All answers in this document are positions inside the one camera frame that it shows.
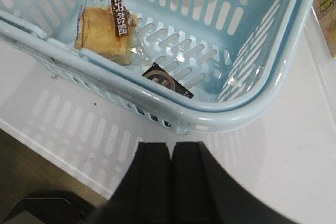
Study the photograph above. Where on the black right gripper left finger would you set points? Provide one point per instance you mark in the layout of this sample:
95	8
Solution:
143	195

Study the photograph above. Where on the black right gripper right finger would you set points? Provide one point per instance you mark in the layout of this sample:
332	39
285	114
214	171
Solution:
203	192

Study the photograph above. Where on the black tissue pack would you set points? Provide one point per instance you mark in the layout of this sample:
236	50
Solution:
158	75

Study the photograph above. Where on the packaged bread slice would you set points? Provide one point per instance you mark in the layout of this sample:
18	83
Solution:
110	29

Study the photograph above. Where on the light blue plastic basket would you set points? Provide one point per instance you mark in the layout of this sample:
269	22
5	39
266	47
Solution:
231	54

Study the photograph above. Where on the beige tissue box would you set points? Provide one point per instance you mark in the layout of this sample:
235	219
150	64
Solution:
324	11

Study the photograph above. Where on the black base under table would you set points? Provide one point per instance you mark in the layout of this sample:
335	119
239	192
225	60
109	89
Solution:
53	206

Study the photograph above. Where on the clear acrylic display shelf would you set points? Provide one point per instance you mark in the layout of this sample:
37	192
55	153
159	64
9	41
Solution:
324	62

